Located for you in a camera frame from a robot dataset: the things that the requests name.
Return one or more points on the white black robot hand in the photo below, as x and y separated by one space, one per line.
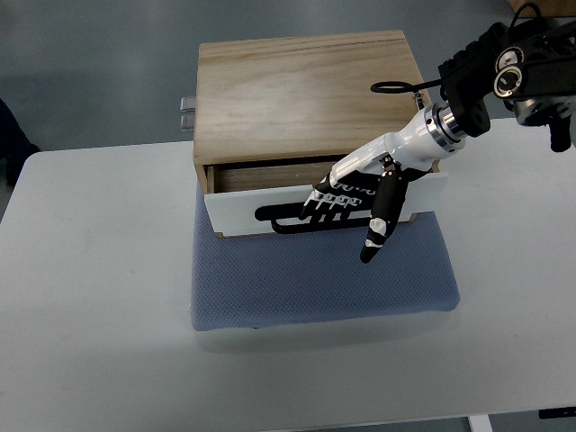
377 175

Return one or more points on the black drawer handle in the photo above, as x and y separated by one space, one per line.
284 219

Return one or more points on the white drawer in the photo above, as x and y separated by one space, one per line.
232 214

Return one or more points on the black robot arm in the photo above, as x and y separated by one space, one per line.
529 66

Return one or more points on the wooden drawer cabinet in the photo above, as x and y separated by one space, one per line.
281 112

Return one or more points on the blue grey cushion mat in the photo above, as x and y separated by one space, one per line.
272 280

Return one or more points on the silver metal clamp lower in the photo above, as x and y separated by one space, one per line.
187 122

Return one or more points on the silver metal clamp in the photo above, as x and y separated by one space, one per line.
187 122
187 104

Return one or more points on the silver metal clamp upper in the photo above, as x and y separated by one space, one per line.
187 104

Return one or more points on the brown cardboard box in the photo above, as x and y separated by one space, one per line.
548 8

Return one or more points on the white table leg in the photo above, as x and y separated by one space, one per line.
480 423

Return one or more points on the black table control box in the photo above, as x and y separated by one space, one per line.
557 413

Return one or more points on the dark object at left edge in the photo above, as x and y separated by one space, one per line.
15 146

